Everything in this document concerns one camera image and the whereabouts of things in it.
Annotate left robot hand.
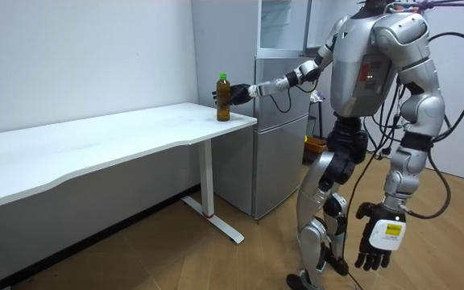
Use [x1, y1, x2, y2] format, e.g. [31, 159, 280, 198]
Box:
[354, 201, 407, 271]

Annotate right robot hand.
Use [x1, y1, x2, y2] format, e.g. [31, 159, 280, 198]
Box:
[211, 83, 253, 106]

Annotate brown tea bottle green cap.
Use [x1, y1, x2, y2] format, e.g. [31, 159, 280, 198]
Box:
[216, 72, 231, 122]

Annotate grey fridge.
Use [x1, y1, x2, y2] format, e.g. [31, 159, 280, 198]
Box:
[191, 0, 313, 221]

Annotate robot legs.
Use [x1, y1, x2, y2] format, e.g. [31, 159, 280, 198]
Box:
[286, 116, 370, 290]

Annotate orange basket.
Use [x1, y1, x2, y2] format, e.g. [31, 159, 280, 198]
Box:
[303, 135, 329, 155]

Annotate robot body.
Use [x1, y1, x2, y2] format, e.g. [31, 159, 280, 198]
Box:
[328, 0, 464, 162]

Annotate white desk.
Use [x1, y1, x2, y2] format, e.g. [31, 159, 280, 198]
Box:
[0, 102, 259, 245]

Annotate black floor cable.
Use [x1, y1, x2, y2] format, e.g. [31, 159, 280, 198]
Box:
[341, 152, 380, 290]

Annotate cable bundle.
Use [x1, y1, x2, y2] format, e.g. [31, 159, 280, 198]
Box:
[392, 0, 464, 11]

